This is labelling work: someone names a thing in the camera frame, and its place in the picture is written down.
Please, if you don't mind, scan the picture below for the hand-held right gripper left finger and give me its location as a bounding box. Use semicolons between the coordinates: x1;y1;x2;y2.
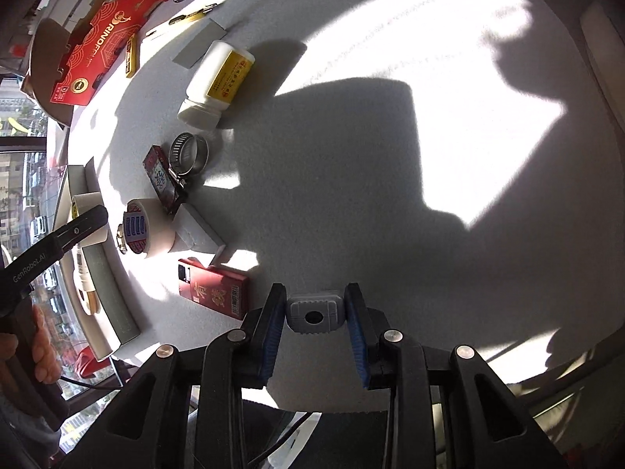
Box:
80;282;289;469

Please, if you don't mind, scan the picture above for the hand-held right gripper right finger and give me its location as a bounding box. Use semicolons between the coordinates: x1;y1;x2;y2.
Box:
344;282;570;469

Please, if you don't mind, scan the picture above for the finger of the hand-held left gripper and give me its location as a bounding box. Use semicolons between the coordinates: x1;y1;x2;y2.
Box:
46;205;109;256

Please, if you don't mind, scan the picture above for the white power plug adapter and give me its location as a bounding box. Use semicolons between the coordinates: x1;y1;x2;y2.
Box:
286;290;348;335

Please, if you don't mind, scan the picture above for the red cigarette box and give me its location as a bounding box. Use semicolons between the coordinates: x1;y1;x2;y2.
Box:
177;258;250;320

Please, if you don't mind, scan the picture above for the white shallow tray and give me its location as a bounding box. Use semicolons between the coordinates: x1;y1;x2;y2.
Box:
59;163;142;360

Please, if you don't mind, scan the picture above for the masking tape roll blue print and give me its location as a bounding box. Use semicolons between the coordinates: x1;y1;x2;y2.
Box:
117;199;177;257

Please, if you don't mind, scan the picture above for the metal hose clamp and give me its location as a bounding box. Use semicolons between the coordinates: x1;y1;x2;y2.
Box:
167;132;211;189

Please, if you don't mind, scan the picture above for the white bottle yellow label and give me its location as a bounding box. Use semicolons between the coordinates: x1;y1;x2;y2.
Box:
177;40;255;129

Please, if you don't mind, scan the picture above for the person's left hand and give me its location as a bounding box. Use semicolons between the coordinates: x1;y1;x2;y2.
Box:
0;305;62;387

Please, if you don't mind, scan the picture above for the small tape roll yellow core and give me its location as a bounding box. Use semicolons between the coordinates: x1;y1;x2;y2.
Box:
71;192;109;247

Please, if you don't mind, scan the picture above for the brown tape roll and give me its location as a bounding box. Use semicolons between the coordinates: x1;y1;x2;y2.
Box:
78;283;101;316

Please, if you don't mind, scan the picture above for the small dark red box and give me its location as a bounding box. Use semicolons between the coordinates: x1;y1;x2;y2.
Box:
143;145;189;216

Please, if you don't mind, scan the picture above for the red plastic stool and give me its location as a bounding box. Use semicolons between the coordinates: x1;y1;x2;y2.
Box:
73;344;98;377

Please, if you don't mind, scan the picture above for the red cardboard fruit box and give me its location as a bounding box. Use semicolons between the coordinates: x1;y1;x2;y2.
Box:
22;0;216;125

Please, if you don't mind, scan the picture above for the small pale flat block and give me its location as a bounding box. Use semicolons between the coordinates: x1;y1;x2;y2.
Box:
172;17;229;70

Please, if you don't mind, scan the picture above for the yellow utility knife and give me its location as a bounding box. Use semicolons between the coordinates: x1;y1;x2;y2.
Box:
168;4;219;25

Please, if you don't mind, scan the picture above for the black cable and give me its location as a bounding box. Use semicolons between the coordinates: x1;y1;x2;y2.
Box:
264;413;313;469

